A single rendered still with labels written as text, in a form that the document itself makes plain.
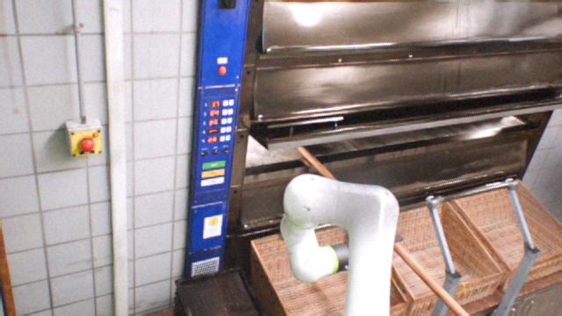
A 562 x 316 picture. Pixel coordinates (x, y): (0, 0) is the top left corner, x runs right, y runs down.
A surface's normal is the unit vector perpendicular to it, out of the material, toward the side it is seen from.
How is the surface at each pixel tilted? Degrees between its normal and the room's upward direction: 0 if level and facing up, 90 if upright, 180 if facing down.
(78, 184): 90
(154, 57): 90
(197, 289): 0
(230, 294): 0
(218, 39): 90
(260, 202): 70
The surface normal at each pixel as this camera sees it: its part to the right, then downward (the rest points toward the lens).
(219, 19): 0.46, 0.51
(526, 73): 0.48, 0.18
